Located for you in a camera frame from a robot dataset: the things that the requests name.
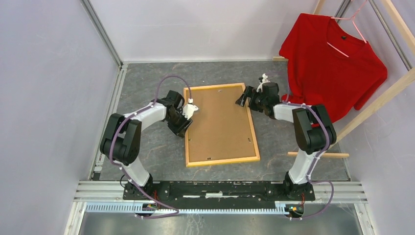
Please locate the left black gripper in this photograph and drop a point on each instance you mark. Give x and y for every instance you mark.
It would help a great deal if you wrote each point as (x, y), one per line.
(181, 130)

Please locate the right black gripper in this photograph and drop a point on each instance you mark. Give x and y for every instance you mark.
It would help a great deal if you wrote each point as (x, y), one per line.
(251, 92)

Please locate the yellow wooden picture frame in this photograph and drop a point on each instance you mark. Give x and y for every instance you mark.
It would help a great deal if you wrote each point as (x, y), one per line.
(223, 160)

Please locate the brown cardboard backing board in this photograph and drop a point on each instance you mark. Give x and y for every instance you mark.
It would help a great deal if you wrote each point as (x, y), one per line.
(220, 126)

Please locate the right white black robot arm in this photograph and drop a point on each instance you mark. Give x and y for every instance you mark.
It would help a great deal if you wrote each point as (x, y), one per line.
(314, 131)

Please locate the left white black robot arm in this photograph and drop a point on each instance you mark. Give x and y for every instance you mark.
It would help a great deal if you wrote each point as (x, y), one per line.
(122, 136)

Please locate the red t-shirt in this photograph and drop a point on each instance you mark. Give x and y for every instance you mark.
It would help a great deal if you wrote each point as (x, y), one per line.
(330, 67)

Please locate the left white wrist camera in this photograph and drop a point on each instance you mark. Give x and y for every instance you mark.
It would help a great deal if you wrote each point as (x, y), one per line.
(189, 109)

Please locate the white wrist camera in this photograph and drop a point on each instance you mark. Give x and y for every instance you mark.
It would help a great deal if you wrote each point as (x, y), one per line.
(189, 109)
(262, 81)

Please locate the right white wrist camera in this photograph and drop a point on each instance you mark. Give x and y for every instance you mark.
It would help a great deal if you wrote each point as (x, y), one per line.
(262, 81)

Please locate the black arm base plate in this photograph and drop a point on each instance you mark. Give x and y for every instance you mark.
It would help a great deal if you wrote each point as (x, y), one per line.
(227, 194)

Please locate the aluminium rail frame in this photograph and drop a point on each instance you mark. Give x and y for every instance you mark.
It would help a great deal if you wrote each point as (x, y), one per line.
(119, 208)

